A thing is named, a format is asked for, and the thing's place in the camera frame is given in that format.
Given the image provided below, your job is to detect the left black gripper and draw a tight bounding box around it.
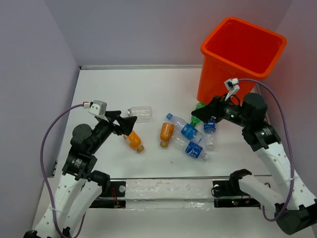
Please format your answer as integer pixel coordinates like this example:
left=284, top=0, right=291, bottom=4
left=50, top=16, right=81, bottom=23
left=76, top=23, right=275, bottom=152
left=89, top=110, right=137, bottom=153

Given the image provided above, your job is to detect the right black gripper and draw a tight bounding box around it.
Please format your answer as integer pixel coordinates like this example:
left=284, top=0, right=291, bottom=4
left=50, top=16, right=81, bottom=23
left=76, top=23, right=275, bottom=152
left=191, top=93, right=250, bottom=127

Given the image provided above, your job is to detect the orange juice bottle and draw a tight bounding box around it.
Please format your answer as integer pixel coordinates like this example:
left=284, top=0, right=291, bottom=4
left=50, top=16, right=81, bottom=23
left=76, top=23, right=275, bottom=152
left=123, top=131, right=144, bottom=153
left=160, top=122, right=174, bottom=147

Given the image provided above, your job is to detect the clear plastic bottle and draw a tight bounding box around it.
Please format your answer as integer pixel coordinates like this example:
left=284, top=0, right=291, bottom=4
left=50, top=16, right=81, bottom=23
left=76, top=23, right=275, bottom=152
left=127, top=106, right=152, bottom=122

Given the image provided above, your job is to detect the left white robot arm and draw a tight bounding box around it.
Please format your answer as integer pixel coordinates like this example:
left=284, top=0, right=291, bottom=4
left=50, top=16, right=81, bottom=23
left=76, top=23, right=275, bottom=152
left=24, top=103, right=137, bottom=238

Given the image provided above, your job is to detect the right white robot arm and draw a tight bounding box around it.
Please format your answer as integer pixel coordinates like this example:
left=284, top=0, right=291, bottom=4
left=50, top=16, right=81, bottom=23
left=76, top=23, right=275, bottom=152
left=191, top=93, right=317, bottom=235

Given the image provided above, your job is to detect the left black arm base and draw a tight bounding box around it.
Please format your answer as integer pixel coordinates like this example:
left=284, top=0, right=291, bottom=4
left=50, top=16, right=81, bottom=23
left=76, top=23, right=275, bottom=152
left=90, top=179, right=126, bottom=209

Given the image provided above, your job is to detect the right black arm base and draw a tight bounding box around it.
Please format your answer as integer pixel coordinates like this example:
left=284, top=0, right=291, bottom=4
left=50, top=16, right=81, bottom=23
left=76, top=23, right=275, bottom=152
left=211, top=180, right=261, bottom=208

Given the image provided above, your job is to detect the orange plastic bin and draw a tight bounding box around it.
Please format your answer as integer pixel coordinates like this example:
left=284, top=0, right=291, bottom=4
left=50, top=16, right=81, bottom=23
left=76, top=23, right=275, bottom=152
left=197, top=17, right=287, bottom=104

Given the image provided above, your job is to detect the green plastic bottle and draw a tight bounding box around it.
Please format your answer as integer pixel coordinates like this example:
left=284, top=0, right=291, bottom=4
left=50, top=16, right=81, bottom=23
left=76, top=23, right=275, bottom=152
left=190, top=102, right=206, bottom=127

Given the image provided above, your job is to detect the right blue label water bottle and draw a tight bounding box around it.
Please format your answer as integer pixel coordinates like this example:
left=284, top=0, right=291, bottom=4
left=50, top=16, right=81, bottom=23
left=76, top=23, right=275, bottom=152
left=203, top=117, right=217, bottom=151

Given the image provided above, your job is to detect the blue label water bottle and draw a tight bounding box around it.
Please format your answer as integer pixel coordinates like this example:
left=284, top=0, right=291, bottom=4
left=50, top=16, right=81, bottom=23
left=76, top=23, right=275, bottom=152
left=203, top=117, right=217, bottom=151
left=170, top=135, right=211, bottom=161
left=166, top=113, right=203, bottom=144

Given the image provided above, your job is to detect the upper blue label water bottle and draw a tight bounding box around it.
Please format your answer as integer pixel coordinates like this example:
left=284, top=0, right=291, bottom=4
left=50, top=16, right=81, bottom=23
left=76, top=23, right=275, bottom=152
left=166, top=113, right=203, bottom=144

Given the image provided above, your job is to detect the lower blue label water bottle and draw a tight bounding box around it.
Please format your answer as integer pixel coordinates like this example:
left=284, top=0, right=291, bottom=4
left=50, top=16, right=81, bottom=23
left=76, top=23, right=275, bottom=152
left=170, top=135, right=211, bottom=161

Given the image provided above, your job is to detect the white foam block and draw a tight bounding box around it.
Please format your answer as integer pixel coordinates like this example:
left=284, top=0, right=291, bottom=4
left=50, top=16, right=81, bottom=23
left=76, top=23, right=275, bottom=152
left=125, top=179, right=212, bottom=200

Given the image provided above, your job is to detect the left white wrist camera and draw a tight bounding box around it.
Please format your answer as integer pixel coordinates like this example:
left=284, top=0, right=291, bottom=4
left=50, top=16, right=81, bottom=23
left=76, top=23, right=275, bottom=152
left=88, top=100, right=107, bottom=118

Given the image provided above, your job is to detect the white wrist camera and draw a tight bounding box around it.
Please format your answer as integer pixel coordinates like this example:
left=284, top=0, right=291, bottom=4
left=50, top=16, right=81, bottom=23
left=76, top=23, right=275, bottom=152
left=88, top=100, right=107, bottom=118
left=224, top=78, right=240, bottom=92

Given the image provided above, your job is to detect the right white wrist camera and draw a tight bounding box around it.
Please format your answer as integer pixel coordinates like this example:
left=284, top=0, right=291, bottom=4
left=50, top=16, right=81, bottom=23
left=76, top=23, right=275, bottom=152
left=224, top=78, right=240, bottom=92

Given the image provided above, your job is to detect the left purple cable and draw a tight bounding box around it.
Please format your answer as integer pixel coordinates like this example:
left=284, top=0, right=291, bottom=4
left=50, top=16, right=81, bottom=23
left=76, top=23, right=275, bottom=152
left=40, top=103, right=87, bottom=238

